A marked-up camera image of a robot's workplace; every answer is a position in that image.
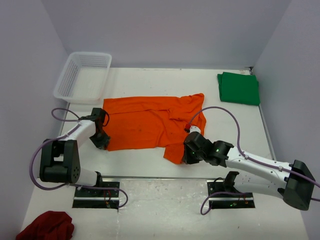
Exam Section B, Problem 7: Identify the orange t shirt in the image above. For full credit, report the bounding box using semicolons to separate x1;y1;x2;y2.
103;93;207;165

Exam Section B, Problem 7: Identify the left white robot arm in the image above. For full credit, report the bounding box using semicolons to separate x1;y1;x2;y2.
39;107;111;197

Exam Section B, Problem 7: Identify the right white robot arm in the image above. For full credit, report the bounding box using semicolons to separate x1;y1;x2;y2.
182;131;315;211

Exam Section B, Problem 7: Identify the white plastic mesh basket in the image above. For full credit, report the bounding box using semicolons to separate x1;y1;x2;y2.
53;51;112;105

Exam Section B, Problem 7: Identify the folded green t shirt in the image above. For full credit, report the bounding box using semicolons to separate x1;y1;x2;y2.
217;72;261;106

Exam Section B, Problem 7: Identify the crumpled dark red t shirt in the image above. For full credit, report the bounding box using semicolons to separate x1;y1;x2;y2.
15;211;75;240

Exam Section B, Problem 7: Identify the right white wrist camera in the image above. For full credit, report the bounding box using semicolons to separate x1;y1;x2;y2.
189;125;201;134

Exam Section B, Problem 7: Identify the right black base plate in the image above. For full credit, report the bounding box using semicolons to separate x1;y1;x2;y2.
207;171;255;210

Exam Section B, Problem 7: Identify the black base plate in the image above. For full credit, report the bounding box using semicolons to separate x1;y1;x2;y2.
207;171;255;210
72;188;120;210

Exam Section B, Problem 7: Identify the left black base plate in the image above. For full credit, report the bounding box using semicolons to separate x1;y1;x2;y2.
72;188;120;210

